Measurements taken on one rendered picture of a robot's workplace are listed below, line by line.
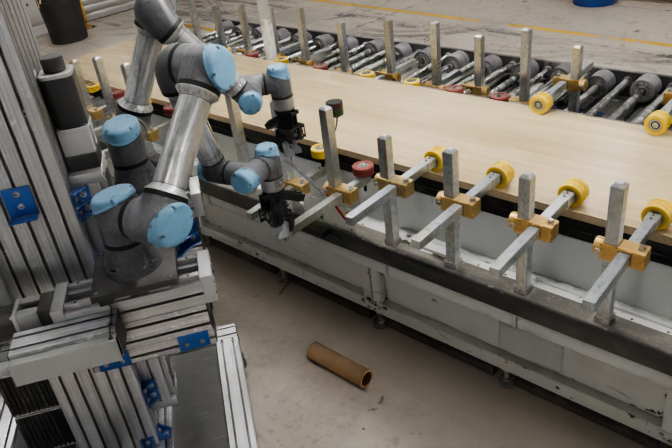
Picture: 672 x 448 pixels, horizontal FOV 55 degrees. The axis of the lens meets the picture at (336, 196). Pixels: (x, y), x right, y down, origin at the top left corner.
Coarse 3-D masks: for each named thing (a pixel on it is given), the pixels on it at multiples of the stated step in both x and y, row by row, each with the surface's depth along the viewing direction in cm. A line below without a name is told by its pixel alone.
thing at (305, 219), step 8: (352, 184) 239; (360, 184) 241; (336, 192) 235; (328, 200) 231; (336, 200) 232; (312, 208) 227; (320, 208) 227; (328, 208) 230; (304, 216) 223; (312, 216) 224; (296, 224) 219; (304, 224) 222; (296, 232) 220
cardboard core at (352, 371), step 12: (312, 348) 280; (324, 348) 278; (312, 360) 281; (324, 360) 274; (336, 360) 271; (348, 360) 270; (336, 372) 271; (348, 372) 266; (360, 372) 264; (372, 372) 268; (360, 384) 263
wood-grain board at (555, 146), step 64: (256, 64) 366; (256, 128) 289; (320, 128) 277; (384, 128) 270; (448, 128) 262; (512, 128) 256; (576, 128) 249; (640, 128) 243; (512, 192) 213; (640, 192) 205
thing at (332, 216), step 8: (304, 200) 251; (312, 200) 248; (320, 200) 244; (304, 208) 253; (344, 208) 237; (328, 216) 246; (336, 216) 242; (344, 216) 239; (336, 224) 244; (344, 224) 241; (352, 232) 240
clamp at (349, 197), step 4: (324, 184) 240; (340, 184) 238; (344, 184) 238; (328, 188) 238; (332, 188) 236; (336, 188) 236; (340, 188) 235; (344, 188) 235; (356, 188) 234; (328, 192) 239; (332, 192) 237; (340, 192) 234; (344, 192) 233; (348, 192) 232; (352, 192) 233; (356, 192) 234; (344, 196) 234; (348, 196) 232; (352, 196) 233; (356, 196) 235; (344, 200) 235; (348, 200) 233; (352, 200) 234; (356, 200) 236
